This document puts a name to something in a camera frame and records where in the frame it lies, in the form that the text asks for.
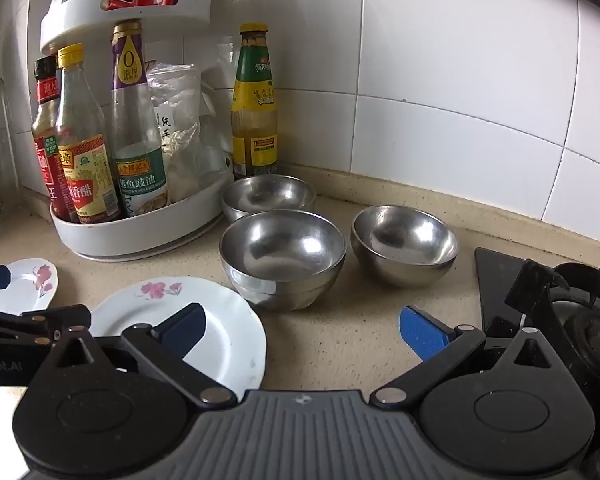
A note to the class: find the clear plastic bag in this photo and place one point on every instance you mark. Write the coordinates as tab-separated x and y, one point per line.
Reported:
180	110

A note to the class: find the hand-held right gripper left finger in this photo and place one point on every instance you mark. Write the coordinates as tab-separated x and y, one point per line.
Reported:
182	331

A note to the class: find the gas burner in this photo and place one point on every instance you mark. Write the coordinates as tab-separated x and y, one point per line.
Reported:
595	335

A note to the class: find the large white floral plate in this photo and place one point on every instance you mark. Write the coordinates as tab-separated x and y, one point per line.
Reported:
222	320

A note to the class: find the white two-tier spice rack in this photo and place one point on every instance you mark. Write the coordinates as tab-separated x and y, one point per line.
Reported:
130	241

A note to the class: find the purple label sauce bottle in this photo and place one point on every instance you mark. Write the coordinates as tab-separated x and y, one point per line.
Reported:
137	175

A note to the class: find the black glass gas stove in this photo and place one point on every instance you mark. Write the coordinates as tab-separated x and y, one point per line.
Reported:
495	285

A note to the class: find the black pan support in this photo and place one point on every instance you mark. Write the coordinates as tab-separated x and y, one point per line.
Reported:
535	285

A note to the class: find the green yellow label bottle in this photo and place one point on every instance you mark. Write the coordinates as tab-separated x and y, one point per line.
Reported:
252	90

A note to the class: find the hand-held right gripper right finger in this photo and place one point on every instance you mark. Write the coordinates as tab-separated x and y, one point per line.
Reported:
422	332

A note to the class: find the red label soy sauce bottle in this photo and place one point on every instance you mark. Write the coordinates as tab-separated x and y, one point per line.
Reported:
47	160

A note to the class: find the yellow cap vinegar bottle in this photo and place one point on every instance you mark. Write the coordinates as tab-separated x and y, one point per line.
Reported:
87	175

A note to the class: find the small white floral plate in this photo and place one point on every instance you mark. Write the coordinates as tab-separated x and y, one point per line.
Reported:
30	285

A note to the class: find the stainless steel bowl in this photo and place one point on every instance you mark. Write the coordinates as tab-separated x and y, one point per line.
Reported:
280	245
405	235
267	195
280	297

